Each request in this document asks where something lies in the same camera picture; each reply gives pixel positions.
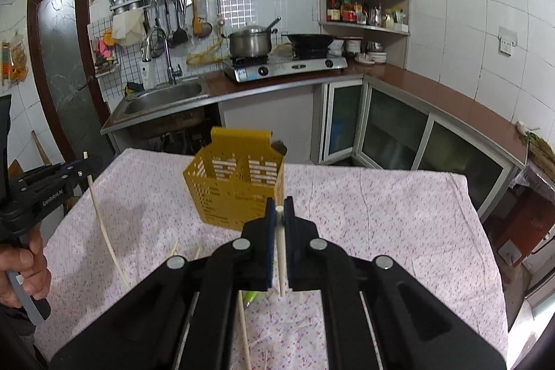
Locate brown framed glass door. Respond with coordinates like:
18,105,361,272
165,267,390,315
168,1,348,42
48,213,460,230
27,0,116,163

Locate white hanging cloth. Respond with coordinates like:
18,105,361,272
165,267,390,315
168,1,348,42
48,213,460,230
112,11,144,46

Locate steel sink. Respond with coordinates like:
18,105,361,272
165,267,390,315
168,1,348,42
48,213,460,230
102,77,213,134

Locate hanging snack packets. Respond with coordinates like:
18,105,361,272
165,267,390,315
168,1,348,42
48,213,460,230
0,34,29,87

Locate black ladle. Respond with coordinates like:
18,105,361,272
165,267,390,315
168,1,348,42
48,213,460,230
260,17,282,36

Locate yellow perforated utensil holder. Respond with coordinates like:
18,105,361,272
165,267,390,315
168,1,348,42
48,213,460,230
182,127,287,232

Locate white wire grid rack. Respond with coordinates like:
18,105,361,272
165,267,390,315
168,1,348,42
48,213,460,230
88,21,121,78

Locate pink floral tablecloth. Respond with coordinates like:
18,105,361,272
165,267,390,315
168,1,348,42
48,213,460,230
32,147,509,370

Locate wooden hanging spoon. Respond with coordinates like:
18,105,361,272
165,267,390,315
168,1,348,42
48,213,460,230
193,0,213,39

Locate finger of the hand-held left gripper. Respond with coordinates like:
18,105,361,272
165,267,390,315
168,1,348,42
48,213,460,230
54,157,95,185

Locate glass cabinet doors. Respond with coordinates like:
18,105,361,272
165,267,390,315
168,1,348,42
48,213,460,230
321,79,521,219

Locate black hanging spatula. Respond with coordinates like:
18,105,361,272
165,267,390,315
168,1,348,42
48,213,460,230
173,0,190,48

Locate white wall socket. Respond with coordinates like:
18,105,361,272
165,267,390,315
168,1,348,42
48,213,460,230
498,27,519,56

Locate dark brown side cabinet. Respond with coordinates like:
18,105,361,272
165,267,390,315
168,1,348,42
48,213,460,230
490,179,555,267

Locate black wok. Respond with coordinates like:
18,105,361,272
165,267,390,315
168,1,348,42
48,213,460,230
282,33,335,59

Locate dried plant bundle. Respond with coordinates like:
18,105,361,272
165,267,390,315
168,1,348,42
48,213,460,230
516,123,555,169

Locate yellow hose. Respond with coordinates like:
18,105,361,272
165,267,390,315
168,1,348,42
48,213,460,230
186,36,228,66

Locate red label sauce bottle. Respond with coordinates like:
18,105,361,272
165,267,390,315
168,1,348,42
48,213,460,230
340,0,358,23

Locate brown kitchen countertop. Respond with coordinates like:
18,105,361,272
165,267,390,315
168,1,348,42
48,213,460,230
101,62,527,180

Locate person's left hand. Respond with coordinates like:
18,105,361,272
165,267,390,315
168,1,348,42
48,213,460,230
0,229,52,308

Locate steel faucet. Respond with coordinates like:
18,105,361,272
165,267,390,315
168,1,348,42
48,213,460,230
142,27,183,85

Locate steel cooking pot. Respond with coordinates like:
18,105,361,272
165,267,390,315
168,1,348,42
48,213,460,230
221,25,274,59

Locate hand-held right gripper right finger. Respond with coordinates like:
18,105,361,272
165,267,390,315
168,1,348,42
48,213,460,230
284,197,508,370

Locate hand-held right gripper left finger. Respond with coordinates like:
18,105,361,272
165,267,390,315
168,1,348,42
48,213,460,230
50,199,278,370

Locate white corner shelf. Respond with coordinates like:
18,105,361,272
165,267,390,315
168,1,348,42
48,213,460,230
318,0,412,69

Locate steel gas stove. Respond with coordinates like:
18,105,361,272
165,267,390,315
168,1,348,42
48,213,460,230
222,54,349,84

